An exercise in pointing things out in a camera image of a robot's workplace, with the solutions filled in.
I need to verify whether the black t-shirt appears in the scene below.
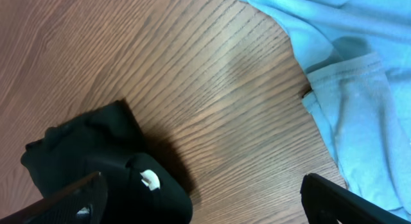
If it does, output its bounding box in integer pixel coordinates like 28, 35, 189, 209
21, 101, 193, 223

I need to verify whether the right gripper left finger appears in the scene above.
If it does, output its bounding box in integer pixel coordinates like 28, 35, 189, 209
1, 172, 108, 224

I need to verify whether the light blue t-shirt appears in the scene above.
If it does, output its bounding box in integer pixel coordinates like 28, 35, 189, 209
241, 0, 410, 220

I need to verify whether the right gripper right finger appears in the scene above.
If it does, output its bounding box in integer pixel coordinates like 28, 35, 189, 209
300, 173, 409, 224

